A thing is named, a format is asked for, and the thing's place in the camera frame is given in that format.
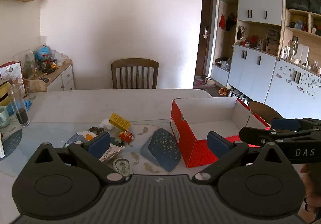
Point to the blue cloth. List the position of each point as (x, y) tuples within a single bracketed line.
[(28, 105)]

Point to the round dark blue placemat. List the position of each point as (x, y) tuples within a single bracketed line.
[(11, 145)]

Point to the red and white carton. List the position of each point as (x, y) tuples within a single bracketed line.
[(11, 71)]

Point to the blue globe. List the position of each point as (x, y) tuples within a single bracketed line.
[(42, 54)]

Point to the small round clear container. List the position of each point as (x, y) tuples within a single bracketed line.
[(121, 165)]

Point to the wooden round-back chair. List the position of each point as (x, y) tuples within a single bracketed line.
[(265, 112)]

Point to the glass terrarium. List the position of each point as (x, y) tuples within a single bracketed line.
[(28, 63)]

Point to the pair of white slippers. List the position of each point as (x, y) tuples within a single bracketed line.
[(208, 80)]

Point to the red cardboard box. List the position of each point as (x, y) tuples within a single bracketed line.
[(190, 143)]

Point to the wooden slat-back chair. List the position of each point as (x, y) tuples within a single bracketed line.
[(135, 63)]

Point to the row of shoes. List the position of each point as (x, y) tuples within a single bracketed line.
[(237, 95)]

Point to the patterned doormat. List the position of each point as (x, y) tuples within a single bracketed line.
[(199, 83)]

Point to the pair of orange shoes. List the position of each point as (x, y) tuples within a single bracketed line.
[(222, 91)]

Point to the black hanging hat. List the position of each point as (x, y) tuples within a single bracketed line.
[(230, 23)]

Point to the wooden house model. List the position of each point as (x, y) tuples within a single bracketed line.
[(272, 43)]

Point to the white sideboard with wood top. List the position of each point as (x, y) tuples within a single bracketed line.
[(65, 77)]

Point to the dark jar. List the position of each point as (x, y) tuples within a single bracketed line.
[(44, 66)]

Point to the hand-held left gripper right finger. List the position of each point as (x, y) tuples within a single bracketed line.
[(217, 145)]

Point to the small yellow box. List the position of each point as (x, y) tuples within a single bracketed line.
[(120, 121)]

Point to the tall glass with dark contents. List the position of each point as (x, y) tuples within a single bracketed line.
[(19, 106)]

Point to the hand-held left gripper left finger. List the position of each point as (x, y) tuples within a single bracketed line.
[(99, 143)]

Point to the jar with orange label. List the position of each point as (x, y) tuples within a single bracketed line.
[(53, 63)]

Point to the bags in cabinet niche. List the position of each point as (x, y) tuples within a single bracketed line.
[(223, 63)]

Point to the round koi print placemat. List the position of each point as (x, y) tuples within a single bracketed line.
[(161, 150)]

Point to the red orange toy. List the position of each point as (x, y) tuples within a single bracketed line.
[(126, 136)]

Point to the mint green mug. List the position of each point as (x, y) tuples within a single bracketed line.
[(3, 117)]

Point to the dark wooden door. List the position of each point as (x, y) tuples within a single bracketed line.
[(207, 8)]

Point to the person's right hand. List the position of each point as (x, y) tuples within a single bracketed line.
[(307, 171)]

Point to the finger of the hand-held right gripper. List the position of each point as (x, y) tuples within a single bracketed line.
[(253, 135), (284, 123)]

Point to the dark brown lumpy object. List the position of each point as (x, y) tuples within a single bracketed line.
[(95, 129)]

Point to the wooden napkin holder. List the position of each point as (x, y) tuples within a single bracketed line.
[(37, 86)]

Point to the clear plastic bags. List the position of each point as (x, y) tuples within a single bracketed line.
[(59, 55)]

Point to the red hanging hat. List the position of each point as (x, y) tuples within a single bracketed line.
[(222, 21)]

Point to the black and white mouse toy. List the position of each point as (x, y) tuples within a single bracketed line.
[(240, 34)]

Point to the white tissue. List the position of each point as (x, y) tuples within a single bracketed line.
[(106, 124)]

